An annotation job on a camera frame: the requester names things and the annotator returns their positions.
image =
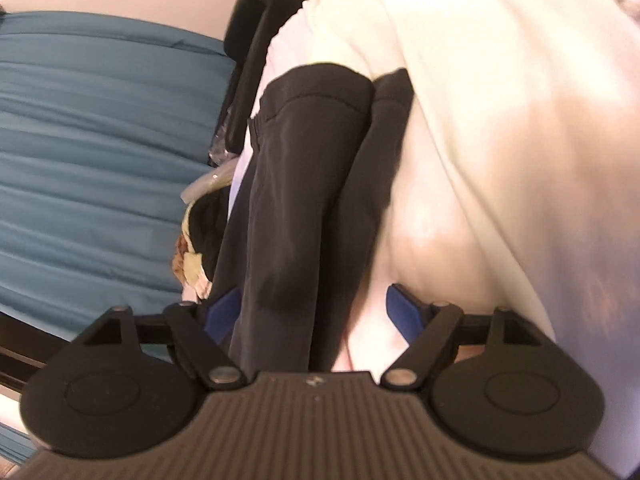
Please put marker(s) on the dark grey pants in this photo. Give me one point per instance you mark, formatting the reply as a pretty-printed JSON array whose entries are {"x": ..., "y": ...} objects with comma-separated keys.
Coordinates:
[{"x": 302, "y": 229}]

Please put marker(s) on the pile of clothes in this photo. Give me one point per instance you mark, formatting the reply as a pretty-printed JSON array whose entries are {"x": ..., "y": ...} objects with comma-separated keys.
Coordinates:
[{"x": 202, "y": 230}]

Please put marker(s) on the teal curtain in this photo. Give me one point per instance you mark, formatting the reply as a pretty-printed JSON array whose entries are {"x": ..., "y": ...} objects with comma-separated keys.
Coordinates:
[{"x": 104, "y": 122}]

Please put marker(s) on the black armchair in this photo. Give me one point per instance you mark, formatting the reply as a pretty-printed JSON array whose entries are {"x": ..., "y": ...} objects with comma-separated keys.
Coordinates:
[{"x": 252, "y": 25}]

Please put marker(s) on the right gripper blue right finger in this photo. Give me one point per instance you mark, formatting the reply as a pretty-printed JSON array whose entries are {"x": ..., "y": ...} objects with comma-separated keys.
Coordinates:
[{"x": 430, "y": 332}]

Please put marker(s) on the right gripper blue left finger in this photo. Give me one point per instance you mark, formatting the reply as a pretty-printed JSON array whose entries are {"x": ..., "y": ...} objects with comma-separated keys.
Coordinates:
[{"x": 198, "y": 335}]

